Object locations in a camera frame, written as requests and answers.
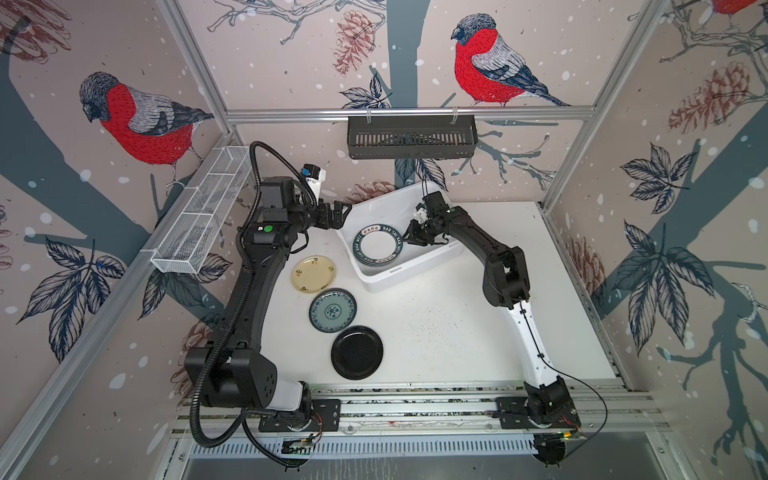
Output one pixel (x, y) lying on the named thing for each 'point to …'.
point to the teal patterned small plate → (333, 310)
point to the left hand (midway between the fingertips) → (334, 200)
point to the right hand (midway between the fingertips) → (403, 241)
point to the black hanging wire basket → (407, 137)
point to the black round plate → (356, 352)
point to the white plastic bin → (394, 207)
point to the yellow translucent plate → (313, 273)
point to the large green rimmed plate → (377, 245)
